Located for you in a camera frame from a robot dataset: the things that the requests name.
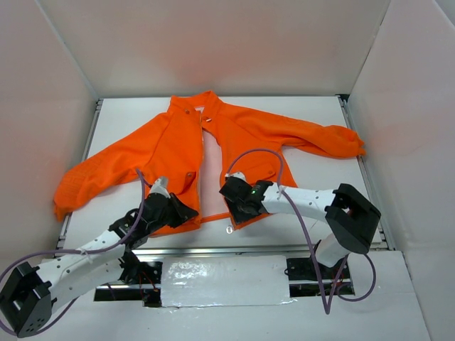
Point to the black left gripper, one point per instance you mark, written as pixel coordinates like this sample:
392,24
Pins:
172,208

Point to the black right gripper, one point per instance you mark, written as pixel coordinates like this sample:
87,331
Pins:
235,198

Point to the orange zip-up jacket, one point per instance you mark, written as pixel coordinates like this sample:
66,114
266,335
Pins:
171,145

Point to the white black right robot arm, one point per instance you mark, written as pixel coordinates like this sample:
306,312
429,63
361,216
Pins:
352,218

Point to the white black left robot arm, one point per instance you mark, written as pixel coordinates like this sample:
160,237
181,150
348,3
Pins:
32,294

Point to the white foam cover panel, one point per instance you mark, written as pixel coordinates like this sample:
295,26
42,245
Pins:
191,282

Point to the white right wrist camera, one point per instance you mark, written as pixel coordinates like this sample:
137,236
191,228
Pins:
239,175

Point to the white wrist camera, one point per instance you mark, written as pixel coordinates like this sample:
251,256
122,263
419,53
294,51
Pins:
160,187
239,175

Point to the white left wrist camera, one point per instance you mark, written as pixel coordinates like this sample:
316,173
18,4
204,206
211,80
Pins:
160,187

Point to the aluminium table frame rail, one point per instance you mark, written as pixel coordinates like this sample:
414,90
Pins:
115,118

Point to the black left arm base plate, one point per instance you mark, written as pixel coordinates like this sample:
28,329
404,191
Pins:
145,288

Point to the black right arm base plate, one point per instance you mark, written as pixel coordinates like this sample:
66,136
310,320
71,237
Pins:
303,281

